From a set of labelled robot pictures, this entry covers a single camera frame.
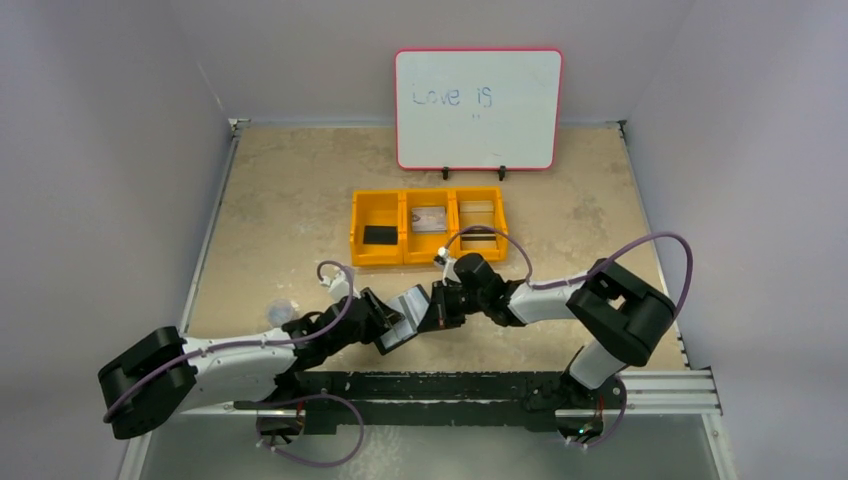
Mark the black leather card holder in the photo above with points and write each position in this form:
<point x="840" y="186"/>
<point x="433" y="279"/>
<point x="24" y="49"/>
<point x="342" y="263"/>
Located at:
<point x="412" y="305"/>

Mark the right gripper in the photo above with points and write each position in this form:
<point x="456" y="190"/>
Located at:
<point x="438" y="307"/>

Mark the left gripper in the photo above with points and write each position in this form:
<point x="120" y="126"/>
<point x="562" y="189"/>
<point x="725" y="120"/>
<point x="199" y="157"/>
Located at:
<point x="381" y="317"/>

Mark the left yellow bin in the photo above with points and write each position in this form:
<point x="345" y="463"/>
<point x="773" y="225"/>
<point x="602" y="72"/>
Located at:
<point x="375" y="207"/>

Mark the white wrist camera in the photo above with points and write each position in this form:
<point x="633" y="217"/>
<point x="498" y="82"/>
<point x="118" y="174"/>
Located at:
<point x="340" y="285"/>
<point x="446" y="263"/>

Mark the pink framed whiteboard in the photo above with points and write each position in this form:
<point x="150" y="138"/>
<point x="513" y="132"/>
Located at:
<point x="477" y="109"/>

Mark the silver VIP card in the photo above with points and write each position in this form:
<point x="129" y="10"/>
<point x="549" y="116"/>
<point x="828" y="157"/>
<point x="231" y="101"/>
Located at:
<point x="429" y="220"/>

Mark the aluminium frame rail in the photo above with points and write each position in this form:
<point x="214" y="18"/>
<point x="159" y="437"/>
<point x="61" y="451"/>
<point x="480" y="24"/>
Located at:
<point x="642" y="392"/>

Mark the black card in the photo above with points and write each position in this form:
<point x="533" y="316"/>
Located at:
<point x="380" y="235"/>

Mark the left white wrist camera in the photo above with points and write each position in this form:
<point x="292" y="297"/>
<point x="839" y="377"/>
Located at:
<point x="340" y="285"/>

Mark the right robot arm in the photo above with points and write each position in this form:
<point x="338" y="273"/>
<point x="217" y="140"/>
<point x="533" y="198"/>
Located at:
<point x="626" y="316"/>

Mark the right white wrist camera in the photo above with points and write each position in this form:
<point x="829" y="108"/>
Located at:
<point x="446" y="263"/>

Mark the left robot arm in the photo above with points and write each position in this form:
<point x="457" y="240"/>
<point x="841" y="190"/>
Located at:
<point x="166" y="373"/>

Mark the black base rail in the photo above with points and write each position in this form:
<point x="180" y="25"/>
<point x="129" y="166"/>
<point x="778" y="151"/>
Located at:
<point x="323" y="413"/>

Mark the middle yellow bin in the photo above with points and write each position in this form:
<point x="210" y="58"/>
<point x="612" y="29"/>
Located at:
<point x="421" y="248"/>

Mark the gold striped card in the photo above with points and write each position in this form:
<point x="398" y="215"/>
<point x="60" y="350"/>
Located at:
<point x="474" y="218"/>

